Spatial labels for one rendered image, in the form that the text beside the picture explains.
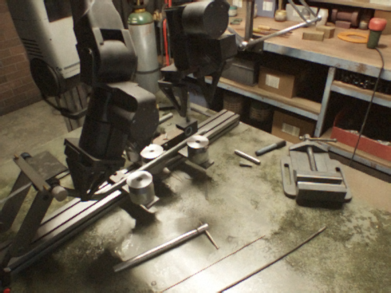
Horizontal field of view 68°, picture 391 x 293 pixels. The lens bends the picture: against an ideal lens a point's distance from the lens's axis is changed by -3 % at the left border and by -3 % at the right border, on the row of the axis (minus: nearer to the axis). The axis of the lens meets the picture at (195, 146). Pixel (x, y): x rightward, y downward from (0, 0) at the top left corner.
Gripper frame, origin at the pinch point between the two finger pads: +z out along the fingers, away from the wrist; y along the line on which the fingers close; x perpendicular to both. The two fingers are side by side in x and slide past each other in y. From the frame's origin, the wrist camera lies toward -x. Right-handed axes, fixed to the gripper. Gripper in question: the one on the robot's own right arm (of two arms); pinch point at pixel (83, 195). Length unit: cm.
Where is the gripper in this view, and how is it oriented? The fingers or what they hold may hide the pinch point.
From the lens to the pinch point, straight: 57.3
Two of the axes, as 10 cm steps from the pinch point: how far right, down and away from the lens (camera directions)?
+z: -3.1, 9.3, 2.1
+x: -6.0, -0.2, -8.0
